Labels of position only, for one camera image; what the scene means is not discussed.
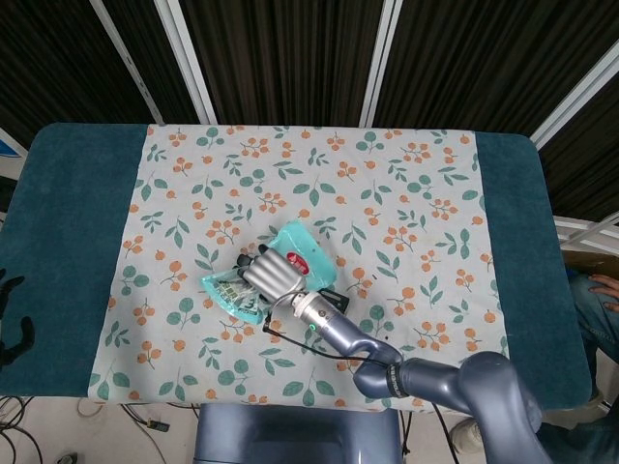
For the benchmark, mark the teal table cover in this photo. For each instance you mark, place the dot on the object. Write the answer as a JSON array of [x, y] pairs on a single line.
[[67, 232]]

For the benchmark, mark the white shoe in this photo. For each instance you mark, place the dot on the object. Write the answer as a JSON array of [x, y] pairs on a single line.
[[466, 432]]

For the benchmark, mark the left robot hand black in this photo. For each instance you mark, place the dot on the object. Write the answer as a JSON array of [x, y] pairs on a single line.
[[9, 290]]

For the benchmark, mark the small green black device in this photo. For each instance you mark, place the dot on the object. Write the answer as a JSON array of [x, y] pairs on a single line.
[[159, 425]]

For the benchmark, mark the person leg in blue jeans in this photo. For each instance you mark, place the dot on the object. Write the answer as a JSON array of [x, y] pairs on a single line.
[[592, 319]]

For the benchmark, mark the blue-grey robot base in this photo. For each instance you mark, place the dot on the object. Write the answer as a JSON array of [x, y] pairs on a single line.
[[295, 435]]

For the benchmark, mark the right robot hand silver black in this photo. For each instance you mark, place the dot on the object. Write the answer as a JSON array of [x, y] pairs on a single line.
[[271, 273]]

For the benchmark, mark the floral patterned tablecloth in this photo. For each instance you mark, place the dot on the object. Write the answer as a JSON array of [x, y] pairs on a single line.
[[338, 193]]

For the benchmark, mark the white aluminium partition frame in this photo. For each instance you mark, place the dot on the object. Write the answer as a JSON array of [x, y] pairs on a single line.
[[186, 58], [128, 63], [575, 99], [379, 63]]

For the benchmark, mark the cardboard box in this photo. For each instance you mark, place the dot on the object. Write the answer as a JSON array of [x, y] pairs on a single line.
[[590, 261]]

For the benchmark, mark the blue white sign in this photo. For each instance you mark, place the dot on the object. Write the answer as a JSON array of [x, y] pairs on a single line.
[[9, 145]]

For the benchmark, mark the bystander bare hand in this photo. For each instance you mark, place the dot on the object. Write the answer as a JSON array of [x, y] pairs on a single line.
[[604, 287]]

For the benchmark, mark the black slotted flat plate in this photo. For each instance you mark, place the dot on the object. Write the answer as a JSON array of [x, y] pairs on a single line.
[[338, 299]]

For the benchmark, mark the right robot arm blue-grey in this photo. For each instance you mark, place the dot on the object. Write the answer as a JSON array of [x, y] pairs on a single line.
[[367, 348]]

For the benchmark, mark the light blue cloth package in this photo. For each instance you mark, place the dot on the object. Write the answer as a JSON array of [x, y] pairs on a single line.
[[302, 241]]

